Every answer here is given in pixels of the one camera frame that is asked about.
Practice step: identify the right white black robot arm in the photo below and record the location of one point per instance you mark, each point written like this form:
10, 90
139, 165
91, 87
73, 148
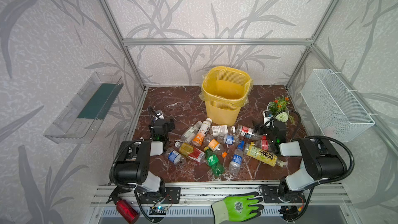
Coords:
324, 160

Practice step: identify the small clear bottle blue label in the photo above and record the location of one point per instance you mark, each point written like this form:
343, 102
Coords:
228, 139

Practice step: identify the orange white milk tea bottle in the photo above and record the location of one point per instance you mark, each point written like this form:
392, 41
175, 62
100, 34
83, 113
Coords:
203, 131

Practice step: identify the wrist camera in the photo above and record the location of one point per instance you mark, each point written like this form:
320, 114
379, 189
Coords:
267, 115
158, 114

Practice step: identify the yellow red label tea bottle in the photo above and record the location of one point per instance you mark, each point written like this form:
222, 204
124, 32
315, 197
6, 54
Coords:
190, 152

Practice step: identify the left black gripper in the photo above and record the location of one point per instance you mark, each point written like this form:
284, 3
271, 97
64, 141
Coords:
157, 122

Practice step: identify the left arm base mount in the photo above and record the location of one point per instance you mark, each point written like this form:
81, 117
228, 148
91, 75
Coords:
167, 195

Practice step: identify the clear bottle blue label left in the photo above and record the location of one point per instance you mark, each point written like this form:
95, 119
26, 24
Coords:
175, 158

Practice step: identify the clear bottle orange label cap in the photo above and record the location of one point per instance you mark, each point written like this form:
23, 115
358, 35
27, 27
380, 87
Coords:
214, 145

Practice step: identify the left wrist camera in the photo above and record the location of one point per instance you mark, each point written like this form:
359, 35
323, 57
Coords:
158, 114

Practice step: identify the clear bottle red white label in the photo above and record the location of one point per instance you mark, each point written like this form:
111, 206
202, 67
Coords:
248, 133

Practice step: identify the green black work glove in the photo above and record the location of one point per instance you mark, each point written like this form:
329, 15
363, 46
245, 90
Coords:
238, 208

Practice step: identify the green soda bottle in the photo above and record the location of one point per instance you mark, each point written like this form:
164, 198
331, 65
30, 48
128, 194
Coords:
213, 162

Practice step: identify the yellow slatted waste bin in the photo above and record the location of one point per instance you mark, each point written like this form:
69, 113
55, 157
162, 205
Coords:
222, 114

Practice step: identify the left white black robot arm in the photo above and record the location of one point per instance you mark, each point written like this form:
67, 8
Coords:
131, 166

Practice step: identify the clear bottle red label yellow cap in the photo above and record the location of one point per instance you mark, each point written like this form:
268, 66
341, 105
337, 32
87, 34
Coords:
262, 143

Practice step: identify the green circuit board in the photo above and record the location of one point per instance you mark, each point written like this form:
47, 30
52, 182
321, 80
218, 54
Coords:
159, 210

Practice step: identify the clear bottle white green label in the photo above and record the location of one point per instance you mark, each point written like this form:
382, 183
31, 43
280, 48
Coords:
191, 133

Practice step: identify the clear acrylic wall shelf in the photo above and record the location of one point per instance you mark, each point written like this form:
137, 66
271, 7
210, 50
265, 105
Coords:
83, 116

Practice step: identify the white pot artificial flowers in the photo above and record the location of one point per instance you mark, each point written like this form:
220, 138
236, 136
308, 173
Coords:
278, 105

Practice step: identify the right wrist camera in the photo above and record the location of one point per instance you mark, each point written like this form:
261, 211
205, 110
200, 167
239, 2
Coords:
267, 115

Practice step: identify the tall clear bottle blue cap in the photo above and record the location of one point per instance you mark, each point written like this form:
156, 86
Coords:
235, 164

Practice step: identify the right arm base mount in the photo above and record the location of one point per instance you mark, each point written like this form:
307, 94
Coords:
281, 194

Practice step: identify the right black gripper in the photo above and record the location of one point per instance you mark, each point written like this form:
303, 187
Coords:
266, 127

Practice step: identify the yellow plastic bin liner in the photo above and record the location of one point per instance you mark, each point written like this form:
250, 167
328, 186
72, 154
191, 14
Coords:
226, 85

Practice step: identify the square clear bottle white label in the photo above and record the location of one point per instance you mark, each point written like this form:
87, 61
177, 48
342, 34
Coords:
221, 130

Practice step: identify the white wire mesh basket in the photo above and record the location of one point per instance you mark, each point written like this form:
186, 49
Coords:
336, 110

